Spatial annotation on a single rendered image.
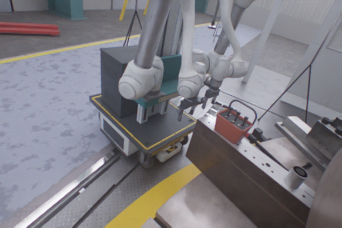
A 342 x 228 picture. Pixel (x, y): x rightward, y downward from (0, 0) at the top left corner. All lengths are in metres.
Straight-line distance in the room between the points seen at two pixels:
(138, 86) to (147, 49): 0.20
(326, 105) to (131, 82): 3.75
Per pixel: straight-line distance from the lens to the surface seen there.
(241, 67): 1.48
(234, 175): 1.30
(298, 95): 4.19
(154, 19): 0.98
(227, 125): 1.18
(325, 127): 2.08
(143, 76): 1.06
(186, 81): 0.98
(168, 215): 1.26
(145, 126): 1.73
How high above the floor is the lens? 1.42
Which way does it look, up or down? 34 degrees down
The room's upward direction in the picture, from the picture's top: 14 degrees clockwise
